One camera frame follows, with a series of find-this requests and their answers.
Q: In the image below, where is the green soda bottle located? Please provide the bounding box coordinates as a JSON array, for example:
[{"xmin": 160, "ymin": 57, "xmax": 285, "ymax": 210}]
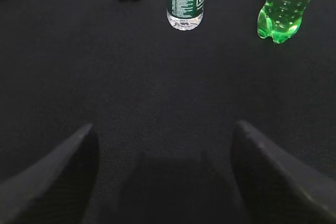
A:
[{"xmin": 257, "ymin": 0, "xmax": 311, "ymax": 44}]

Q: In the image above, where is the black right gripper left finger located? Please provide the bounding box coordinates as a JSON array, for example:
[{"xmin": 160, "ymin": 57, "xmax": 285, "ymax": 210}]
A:
[{"xmin": 1, "ymin": 124, "xmax": 100, "ymax": 223}]

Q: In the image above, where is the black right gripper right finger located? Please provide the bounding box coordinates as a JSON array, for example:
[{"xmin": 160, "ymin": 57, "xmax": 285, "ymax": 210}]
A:
[{"xmin": 230, "ymin": 121, "xmax": 335, "ymax": 223}]

